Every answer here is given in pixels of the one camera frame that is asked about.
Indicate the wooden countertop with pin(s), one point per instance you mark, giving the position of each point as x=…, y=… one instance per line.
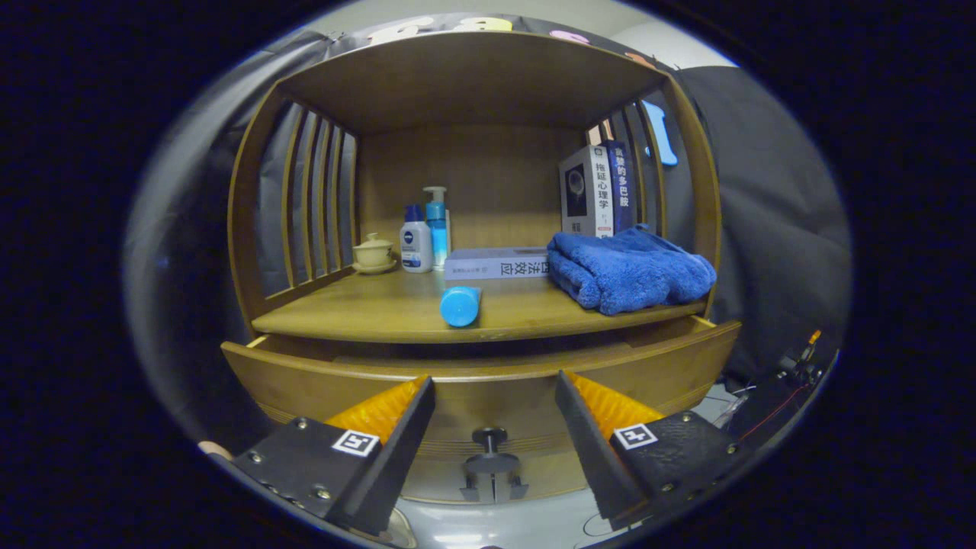
x=366, y=305

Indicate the blue pump bottle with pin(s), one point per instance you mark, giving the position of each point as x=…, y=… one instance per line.
x=439, y=236

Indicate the white bottle with blue cap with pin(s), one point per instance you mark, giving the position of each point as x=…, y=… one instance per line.
x=416, y=248

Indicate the wooden drawer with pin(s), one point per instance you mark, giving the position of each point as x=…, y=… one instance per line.
x=496, y=396

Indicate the black backdrop cloth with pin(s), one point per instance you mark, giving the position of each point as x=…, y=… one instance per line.
x=762, y=191

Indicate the wooden cabinet door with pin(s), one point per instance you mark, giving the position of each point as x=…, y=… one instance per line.
x=549, y=473
x=438, y=476

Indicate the blue tube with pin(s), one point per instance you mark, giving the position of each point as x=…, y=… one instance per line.
x=460, y=306

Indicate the upright blue book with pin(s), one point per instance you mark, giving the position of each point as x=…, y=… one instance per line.
x=621, y=183

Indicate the folded blue towel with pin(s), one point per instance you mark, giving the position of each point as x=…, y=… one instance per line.
x=633, y=274

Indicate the lidded ceramic tea cup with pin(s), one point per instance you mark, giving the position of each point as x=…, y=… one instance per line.
x=374, y=253

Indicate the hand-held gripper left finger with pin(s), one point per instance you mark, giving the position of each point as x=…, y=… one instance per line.
x=393, y=465

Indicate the black device with orange tip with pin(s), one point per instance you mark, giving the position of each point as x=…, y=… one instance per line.
x=797, y=362

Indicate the flat white book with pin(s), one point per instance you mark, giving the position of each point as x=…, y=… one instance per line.
x=496, y=264

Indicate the wooden cabinet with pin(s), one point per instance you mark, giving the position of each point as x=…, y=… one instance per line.
x=473, y=175

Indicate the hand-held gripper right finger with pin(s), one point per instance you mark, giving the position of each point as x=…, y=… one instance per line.
x=591, y=450

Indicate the upright white book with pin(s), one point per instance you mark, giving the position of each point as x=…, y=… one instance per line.
x=591, y=191

